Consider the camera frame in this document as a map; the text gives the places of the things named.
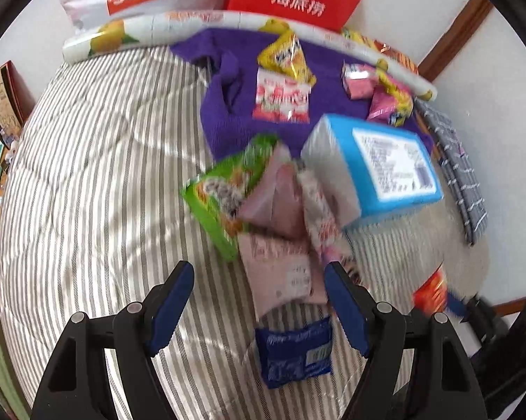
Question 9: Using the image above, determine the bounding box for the striped mattress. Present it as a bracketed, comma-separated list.
[0, 46, 460, 420]

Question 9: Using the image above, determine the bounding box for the pink triangular snack packet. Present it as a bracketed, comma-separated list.
[237, 144, 307, 239]

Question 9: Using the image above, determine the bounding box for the slim white pink snack packet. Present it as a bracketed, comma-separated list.
[298, 170, 355, 272]

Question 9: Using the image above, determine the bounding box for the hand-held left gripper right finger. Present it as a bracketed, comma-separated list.
[324, 261, 486, 420]

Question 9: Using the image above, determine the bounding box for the brown wooden door frame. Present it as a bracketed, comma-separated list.
[418, 0, 506, 82]

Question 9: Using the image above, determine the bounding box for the orange chips bag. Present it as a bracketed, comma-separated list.
[372, 39, 421, 75]

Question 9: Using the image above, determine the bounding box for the patterned notebook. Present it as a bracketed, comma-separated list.
[0, 61, 36, 136]

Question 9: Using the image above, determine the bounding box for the green snack packet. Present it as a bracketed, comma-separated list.
[181, 133, 281, 263]

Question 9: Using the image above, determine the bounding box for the blue snack packet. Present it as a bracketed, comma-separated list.
[254, 317, 336, 390]

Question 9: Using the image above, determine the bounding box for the blue tissue pack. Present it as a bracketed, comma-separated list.
[300, 114, 445, 228]

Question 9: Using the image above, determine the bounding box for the pink strawberry snack packet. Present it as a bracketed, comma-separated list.
[252, 68, 311, 124]

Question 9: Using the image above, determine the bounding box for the yellow red snack packet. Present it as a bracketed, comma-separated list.
[368, 70, 414, 127]

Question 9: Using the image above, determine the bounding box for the grey checked cloth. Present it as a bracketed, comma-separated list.
[414, 98, 489, 246]

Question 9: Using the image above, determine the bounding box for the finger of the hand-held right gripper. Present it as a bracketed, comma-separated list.
[447, 291, 482, 329]

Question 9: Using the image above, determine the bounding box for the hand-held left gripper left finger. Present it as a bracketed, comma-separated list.
[30, 260, 196, 420]

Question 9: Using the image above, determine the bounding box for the purple towel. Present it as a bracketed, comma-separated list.
[169, 27, 434, 162]

